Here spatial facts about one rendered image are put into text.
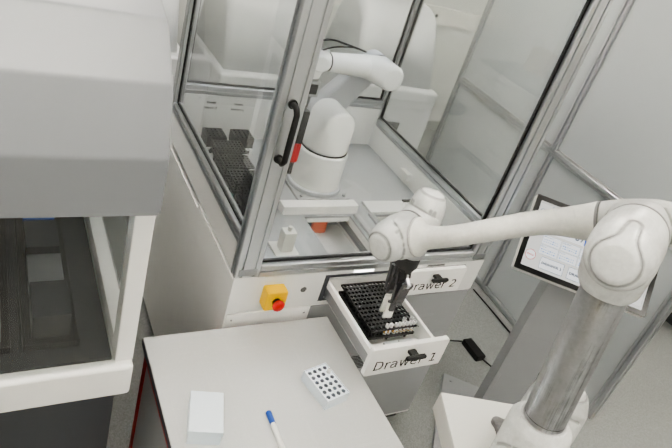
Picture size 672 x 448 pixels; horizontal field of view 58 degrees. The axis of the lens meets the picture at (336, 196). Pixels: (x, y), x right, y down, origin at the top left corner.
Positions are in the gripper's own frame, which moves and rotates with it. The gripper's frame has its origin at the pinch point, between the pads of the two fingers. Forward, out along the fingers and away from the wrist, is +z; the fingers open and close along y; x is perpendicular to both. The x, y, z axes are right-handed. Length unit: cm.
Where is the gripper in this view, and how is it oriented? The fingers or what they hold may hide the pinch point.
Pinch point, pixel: (388, 305)
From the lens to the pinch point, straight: 188.8
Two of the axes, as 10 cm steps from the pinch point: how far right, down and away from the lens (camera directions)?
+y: -2.4, -5.4, 8.1
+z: -2.6, 8.4, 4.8
